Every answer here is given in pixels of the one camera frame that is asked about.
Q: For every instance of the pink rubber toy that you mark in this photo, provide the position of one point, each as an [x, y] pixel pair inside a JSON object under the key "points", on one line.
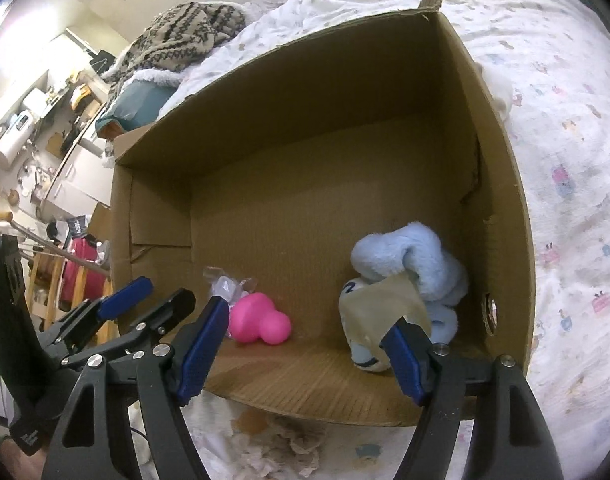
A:
{"points": [[257, 322]]}

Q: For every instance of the person's left forearm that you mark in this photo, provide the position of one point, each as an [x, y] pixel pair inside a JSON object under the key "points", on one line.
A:
{"points": [[20, 462]]}

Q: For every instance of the crumpled white cloth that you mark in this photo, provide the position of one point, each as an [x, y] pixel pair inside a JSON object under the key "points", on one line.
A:
{"points": [[280, 447]]}

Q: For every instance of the light blue plush toy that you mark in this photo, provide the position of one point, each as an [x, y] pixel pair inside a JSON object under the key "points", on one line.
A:
{"points": [[410, 280]]}

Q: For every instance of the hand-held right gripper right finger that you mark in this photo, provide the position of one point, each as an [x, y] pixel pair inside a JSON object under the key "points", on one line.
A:
{"points": [[404, 360]]}

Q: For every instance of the pink bag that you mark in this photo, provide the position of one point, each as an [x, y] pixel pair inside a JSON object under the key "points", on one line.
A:
{"points": [[80, 267]]}

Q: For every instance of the white printed bed quilt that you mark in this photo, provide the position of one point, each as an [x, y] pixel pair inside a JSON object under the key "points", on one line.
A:
{"points": [[560, 135]]}

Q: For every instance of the white cabinet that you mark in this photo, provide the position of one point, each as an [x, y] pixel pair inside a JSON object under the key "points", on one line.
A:
{"points": [[77, 170]]}

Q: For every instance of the grey patterned fleece blanket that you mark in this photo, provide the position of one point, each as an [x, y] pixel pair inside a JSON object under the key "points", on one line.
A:
{"points": [[180, 35]]}

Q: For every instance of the wooden chair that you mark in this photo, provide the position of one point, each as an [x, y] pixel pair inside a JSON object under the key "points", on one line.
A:
{"points": [[47, 285]]}

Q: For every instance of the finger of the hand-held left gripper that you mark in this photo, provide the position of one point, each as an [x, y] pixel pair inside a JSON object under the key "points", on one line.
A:
{"points": [[127, 296], [172, 307]]}

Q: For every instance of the white kitchen appliance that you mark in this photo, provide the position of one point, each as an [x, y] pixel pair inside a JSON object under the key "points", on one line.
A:
{"points": [[19, 122]]}

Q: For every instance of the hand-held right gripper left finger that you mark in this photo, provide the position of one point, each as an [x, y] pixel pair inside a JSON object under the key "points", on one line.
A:
{"points": [[199, 347]]}

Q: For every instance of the small white plush toy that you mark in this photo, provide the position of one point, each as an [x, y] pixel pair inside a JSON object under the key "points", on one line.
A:
{"points": [[500, 91]]}

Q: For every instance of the teal pillow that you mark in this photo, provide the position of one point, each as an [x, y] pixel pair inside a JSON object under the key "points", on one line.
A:
{"points": [[135, 102]]}

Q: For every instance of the clear plastic wrapper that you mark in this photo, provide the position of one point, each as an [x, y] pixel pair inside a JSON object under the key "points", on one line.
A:
{"points": [[225, 287]]}

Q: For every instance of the brown cardboard box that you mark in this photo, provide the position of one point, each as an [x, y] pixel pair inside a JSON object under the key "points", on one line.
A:
{"points": [[325, 185]]}

